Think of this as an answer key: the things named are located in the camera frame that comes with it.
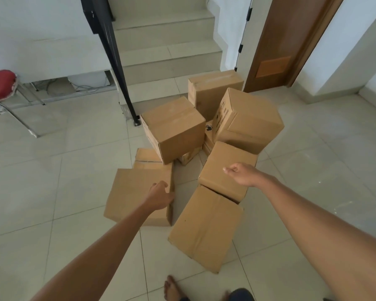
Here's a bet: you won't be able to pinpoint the brown wooden door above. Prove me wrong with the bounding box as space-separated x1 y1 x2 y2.
243 0 338 93

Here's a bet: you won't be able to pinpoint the brown wooden door frame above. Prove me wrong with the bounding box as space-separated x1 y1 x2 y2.
285 0 346 88

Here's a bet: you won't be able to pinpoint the cardboard box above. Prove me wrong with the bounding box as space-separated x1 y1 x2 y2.
104 168 175 227

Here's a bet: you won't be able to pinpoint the person's dark shorts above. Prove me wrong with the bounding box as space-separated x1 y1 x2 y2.
229 288 256 301

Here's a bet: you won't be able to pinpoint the pile of cardboard boxes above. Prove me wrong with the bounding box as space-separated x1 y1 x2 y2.
134 70 285 274

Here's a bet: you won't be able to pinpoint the loose cables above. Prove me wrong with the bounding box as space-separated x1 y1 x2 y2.
31 78 113 93

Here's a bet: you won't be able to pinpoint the red chair with chrome frame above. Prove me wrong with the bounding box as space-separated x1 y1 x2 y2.
0 70 39 139

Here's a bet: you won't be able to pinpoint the grey tiled staircase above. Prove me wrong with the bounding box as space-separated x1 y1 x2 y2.
108 0 224 105

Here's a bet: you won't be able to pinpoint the person's bare foot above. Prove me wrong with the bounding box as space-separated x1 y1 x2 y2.
164 275 183 301

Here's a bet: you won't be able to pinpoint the white door with black hinges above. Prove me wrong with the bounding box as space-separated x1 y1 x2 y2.
234 0 254 72

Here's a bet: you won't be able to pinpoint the person's left hand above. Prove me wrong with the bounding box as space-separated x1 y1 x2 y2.
142 181 176 213

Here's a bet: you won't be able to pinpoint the person's right forearm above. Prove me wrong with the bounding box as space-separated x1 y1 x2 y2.
254 175 376 301

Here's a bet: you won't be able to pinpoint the person's right hand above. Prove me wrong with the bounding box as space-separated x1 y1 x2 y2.
222 163 271 188

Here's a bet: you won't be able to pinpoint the black stair railing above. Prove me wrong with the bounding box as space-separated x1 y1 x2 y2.
80 0 141 127

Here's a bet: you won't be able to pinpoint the person's left forearm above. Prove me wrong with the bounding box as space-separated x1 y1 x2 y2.
31 202 154 301

